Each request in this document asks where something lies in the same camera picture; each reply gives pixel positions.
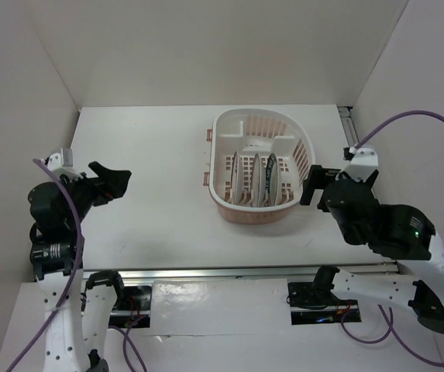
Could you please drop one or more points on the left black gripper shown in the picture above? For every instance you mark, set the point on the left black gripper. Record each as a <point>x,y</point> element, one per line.
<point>110,183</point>

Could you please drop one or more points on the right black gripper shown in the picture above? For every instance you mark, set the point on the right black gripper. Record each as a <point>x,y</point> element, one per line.
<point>316,174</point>

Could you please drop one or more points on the dark green rim plate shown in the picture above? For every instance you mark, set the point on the dark green rim plate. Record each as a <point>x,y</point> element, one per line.
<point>271,180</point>

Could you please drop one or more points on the red characters plate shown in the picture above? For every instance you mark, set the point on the red characters plate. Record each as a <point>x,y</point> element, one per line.
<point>257,182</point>

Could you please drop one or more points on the orange sunburst plate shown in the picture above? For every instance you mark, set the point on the orange sunburst plate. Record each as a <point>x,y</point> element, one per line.
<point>236,175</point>

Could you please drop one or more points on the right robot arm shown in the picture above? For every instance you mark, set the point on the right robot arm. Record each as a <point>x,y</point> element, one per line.
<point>397,232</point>

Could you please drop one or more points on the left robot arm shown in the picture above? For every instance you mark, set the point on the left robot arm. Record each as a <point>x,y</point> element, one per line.
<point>77,309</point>

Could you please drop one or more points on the pink white dish rack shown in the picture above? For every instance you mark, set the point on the pink white dish rack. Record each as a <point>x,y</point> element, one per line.
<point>249,131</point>

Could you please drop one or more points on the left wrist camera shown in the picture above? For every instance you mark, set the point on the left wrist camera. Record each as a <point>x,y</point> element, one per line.
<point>61,160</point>

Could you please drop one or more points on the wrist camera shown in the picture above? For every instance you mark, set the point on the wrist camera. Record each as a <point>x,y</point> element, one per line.
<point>61,160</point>
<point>360,163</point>

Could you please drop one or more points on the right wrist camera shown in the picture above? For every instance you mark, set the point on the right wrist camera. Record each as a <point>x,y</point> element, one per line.
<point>360,163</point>

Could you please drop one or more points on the right side aluminium rail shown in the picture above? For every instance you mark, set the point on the right side aluminium rail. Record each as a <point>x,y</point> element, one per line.
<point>345,114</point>

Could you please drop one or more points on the aluminium rail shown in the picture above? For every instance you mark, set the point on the aluminium rail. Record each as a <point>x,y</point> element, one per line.
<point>345,114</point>
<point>292,273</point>

